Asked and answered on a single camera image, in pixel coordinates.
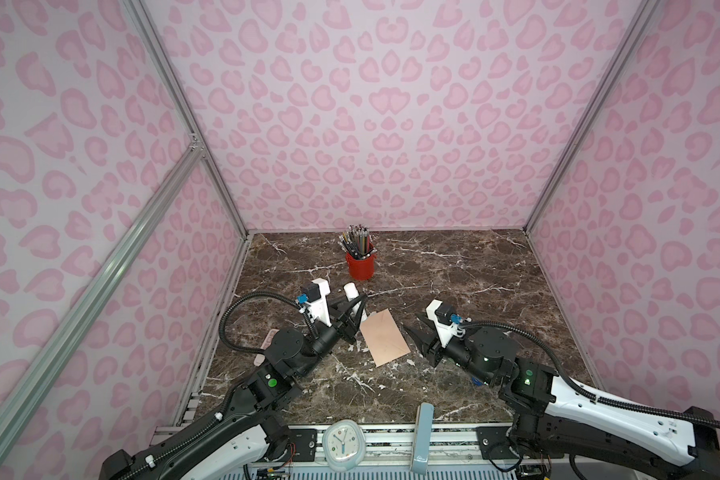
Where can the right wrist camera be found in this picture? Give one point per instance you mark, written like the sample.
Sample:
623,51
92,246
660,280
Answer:
447,323

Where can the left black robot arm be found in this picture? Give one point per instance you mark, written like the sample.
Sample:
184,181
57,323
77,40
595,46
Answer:
247,425

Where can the coloured pencils bunch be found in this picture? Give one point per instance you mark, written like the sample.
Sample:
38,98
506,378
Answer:
356,242

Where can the pink calculator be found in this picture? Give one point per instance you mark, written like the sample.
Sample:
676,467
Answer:
260,358

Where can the pink envelope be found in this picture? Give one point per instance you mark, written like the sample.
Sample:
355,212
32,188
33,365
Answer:
383,338

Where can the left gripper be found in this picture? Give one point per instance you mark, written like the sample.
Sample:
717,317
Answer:
347,326

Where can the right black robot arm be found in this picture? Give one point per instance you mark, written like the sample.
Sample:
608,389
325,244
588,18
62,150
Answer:
555,416

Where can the red pencil cup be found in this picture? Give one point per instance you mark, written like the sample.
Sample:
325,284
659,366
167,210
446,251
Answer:
361,269

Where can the white alarm clock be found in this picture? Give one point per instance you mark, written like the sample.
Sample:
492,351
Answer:
344,445

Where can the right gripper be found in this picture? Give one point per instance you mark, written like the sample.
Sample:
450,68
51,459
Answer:
426,349

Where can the aluminium frame rail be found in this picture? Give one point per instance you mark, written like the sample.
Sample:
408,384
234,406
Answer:
457,451

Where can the white glue stick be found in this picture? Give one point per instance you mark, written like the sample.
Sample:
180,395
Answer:
358,303

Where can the light blue phone stand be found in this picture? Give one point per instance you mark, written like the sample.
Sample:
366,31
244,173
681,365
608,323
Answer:
420,446

